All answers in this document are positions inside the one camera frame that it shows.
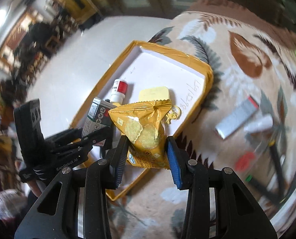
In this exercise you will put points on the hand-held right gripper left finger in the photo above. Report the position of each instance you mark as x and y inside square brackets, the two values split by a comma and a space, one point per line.
[120, 159]

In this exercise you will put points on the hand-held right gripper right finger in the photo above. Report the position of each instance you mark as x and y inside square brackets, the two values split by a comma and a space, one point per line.
[174, 159]

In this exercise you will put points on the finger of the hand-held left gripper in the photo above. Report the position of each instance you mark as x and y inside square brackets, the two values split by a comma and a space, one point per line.
[95, 136]
[63, 134]

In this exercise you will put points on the grey green small box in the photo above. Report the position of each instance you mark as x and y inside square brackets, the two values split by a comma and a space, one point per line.
[98, 114]

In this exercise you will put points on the yellow biscuit packet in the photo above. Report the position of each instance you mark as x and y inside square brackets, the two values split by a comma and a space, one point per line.
[140, 129]

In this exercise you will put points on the white box yellow taped rim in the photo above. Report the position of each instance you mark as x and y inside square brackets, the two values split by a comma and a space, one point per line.
[168, 72]

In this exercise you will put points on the red white small bottle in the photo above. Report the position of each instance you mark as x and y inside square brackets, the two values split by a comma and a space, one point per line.
[119, 87]

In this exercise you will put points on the red small packet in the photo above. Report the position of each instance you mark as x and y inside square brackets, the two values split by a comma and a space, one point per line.
[245, 161]

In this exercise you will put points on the grey rectangular box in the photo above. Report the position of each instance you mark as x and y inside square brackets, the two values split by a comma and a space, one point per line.
[237, 117]

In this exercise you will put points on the dark wooden chairs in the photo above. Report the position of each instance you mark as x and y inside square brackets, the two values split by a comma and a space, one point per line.
[38, 44]

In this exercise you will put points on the white tube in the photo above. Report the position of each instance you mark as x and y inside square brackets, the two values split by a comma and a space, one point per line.
[260, 123]

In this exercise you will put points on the black marker green cap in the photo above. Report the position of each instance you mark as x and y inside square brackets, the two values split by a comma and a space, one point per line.
[265, 190]

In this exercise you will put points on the leaf printed beige blanket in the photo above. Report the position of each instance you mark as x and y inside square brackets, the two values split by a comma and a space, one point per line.
[237, 59]

